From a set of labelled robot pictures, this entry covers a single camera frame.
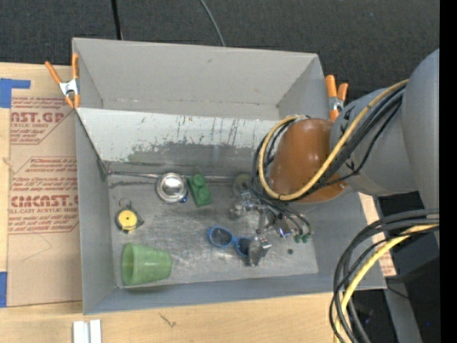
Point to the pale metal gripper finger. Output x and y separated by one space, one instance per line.
240 209
258 250

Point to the olive round disc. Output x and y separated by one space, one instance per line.
242 182

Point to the blue sunglasses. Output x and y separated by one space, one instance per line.
219 236

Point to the green toy brick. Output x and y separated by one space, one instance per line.
200 191

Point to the shiny silver metal bowl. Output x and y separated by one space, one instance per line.
171 188

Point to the grey metal bin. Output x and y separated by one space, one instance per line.
200 145

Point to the green plastic cup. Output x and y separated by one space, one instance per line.
146 264

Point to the yellow and black tape measure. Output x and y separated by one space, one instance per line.
126 219

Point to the brown cardboard board, red print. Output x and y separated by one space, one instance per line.
39 248

